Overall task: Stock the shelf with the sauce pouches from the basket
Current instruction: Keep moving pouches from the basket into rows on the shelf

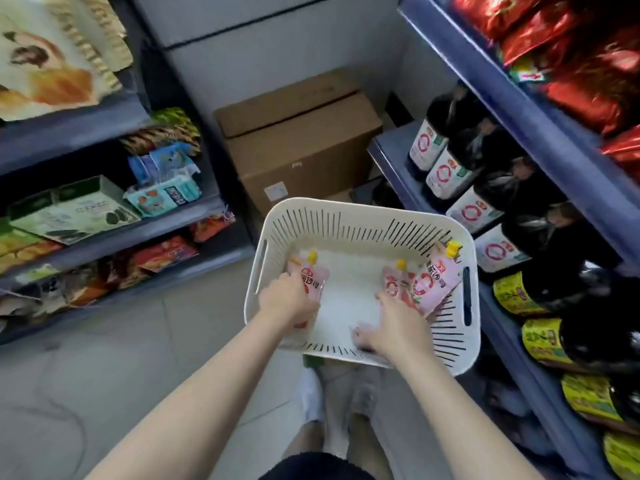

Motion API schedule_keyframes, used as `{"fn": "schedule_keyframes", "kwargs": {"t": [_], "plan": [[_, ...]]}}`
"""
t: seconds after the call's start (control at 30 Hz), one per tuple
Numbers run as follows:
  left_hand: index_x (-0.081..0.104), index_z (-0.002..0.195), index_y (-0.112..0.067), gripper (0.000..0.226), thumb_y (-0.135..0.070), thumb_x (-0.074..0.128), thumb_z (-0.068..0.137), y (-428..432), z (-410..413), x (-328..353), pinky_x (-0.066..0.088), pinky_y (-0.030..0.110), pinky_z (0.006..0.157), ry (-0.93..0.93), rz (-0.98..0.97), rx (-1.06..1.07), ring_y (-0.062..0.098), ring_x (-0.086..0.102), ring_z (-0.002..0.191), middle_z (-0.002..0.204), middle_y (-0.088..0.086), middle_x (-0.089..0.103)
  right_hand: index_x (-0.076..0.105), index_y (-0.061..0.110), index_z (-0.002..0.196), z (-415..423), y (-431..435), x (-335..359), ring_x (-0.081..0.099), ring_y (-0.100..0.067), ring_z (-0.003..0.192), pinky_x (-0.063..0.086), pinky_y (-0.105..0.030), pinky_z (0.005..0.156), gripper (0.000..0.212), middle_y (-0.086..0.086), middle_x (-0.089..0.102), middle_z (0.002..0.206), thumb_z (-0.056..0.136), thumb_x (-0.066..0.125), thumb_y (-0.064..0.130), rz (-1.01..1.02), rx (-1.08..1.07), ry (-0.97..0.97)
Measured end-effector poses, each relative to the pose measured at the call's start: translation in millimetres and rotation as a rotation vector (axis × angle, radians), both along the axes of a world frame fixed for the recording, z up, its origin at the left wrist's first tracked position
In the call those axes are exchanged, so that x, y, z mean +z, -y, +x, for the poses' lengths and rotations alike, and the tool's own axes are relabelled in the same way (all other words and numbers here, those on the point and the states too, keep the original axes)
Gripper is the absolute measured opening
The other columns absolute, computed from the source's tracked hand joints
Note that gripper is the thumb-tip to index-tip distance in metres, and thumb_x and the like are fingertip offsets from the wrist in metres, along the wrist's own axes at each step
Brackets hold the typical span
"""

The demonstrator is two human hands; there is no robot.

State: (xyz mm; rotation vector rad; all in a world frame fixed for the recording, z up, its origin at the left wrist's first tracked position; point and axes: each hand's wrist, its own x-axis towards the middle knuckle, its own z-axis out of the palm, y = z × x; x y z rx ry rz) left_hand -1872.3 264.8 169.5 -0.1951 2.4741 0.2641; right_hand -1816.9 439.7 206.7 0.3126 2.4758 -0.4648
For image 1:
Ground person's right hand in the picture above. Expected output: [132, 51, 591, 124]
[352, 292, 437, 369]

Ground person's left hand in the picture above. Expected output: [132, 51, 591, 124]
[257, 272, 322, 331]

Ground ketchup pouch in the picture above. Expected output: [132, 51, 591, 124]
[286, 250, 332, 329]
[381, 258, 420, 309]
[413, 240, 463, 319]

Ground white plastic basket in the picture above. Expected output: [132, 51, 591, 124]
[243, 197, 482, 378]

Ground person's left forearm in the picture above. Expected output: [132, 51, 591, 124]
[85, 314, 311, 480]

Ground person's right forearm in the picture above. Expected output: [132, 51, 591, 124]
[395, 344, 546, 480]

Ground person's right white shoe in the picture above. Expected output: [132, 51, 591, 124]
[349, 367, 383, 418]

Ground person's white shoe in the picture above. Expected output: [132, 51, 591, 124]
[349, 367, 383, 418]
[297, 367, 326, 425]

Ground person's left white shoe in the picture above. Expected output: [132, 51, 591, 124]
[297, 367, 326, 425]

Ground person's right leg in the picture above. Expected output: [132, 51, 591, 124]
[347, 412, 393, 480]

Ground person's leg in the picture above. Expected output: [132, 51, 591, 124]
[282, 419, 326, 461]
[347, 412, 393, 480]

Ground row of dark sauce bottles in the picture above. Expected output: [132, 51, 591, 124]
[409, 79, 640, 480]

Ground person's left leg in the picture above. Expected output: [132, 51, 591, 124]
[282, 419, 326, 461]

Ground person's dark shorts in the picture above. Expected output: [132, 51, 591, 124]
[259, 450, 376, 480]

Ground orange hanging snack packet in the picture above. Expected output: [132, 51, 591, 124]
[191, 212, 236, 243]

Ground pile of pale wrapped packs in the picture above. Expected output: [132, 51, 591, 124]
[477, 354, 571, 465]

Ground red orange snack packet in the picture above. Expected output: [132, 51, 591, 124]
[129, 236, 200, 275]

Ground cardboard box with white label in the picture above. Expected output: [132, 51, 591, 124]
[225, 92, 383, 218]

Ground teal snack box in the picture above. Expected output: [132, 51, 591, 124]
[123, 174, 203, 218]

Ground blue snack packet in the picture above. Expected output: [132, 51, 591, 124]
[127, 142, 201, 185]

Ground brown cardboard box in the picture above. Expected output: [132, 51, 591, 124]
[213, 68, 361, 139]

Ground green striped snack packet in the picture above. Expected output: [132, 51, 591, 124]
[119, 107, 203, 155]

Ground pile of mixed snack packets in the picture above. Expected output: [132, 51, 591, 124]
[0, 229, 132, 323]

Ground green snack box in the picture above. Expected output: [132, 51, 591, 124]
[9, 174, 142, 245]

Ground grey snack rack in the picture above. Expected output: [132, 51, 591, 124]
[0, 0, 256, 345]

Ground yellow green price tag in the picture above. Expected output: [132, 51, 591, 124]
[509, 67, 549, 83]

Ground row of red snack bags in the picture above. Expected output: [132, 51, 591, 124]
[452, 0, 640, 183]

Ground stack of yellowish bread packets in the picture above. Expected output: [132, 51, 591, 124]
[0, 0, 133, 123]

